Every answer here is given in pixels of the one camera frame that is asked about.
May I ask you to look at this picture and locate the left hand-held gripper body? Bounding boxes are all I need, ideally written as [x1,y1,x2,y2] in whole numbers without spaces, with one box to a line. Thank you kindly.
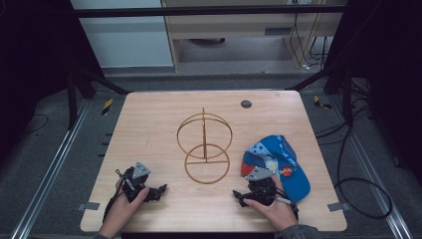
[120,161,157,203]

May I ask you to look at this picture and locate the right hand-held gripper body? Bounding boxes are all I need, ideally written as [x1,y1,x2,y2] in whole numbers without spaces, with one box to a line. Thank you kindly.
[244,165,279,207]

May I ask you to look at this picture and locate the blue printed baseball cap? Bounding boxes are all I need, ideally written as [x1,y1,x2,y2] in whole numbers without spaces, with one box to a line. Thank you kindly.
[240,133,313,204]

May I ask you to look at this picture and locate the gold wire hat stand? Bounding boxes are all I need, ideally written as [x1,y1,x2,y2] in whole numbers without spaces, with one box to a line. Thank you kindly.
[175,107,234,185]

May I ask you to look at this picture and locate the person's right hand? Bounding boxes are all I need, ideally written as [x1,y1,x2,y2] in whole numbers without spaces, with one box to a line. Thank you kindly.
[243,174,300,232]

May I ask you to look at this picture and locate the person's left hand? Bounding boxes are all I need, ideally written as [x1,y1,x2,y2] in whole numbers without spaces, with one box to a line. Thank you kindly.
[103,178,151,231]

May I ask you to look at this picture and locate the grey tape piece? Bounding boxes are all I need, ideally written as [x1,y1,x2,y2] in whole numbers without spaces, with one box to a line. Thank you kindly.
[326,201,351,213]
[77,201,102,212]

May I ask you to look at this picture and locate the yellow black striped tape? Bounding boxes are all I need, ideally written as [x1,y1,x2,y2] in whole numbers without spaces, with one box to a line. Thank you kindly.
[313,95,332,111]
[101,98,114,118]

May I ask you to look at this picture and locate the black metal stand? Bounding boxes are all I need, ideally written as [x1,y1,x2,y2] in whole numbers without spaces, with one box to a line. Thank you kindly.
[65,61,131,131]
[287,56,355,127]

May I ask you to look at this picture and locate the white cabinet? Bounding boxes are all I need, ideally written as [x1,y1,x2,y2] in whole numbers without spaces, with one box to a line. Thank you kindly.
[70,0,175,70]

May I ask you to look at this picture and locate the dark curtain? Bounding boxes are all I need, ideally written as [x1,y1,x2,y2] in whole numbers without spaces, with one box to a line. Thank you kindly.
[0,0,105,160]
[323,0,422,187]

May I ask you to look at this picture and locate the light wooden desk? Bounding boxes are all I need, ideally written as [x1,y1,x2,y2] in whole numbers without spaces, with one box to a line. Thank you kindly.
[160,0,348,72]

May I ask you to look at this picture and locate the right hand-held gripper cable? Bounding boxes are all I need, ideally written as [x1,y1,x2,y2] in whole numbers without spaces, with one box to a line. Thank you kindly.
[274,187,301,213]

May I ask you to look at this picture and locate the looped black floor cable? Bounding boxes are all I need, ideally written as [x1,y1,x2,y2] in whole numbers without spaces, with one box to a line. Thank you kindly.
[314,99,394,221]

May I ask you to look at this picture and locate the aluminium floor rail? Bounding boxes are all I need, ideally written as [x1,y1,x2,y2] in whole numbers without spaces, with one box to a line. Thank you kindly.
[329,96,414,239]
[9,99,93,239]

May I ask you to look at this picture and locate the thin black floor cable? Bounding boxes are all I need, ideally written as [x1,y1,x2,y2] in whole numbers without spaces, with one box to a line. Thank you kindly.
[19,113,50,137]

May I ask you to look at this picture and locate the hanging black cables bundle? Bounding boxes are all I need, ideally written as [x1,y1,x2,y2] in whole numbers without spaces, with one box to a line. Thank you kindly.
[289,12,330,72]

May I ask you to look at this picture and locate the black horizontal frame bar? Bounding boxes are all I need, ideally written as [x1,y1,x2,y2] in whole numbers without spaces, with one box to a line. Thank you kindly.
[73,4,347,19]

